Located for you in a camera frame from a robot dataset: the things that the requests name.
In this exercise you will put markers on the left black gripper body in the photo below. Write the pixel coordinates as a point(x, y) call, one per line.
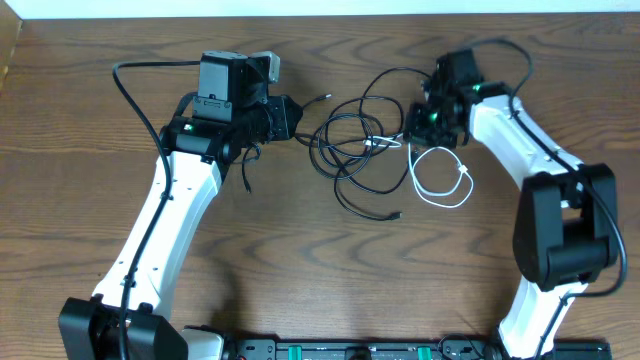
point(271, 121)

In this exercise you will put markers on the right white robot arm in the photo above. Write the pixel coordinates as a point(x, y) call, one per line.
point(566, 229)

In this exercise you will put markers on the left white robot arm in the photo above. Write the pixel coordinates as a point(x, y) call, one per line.
point(128, 313)

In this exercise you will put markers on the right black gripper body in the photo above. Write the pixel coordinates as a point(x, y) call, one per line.
point(430, 128)

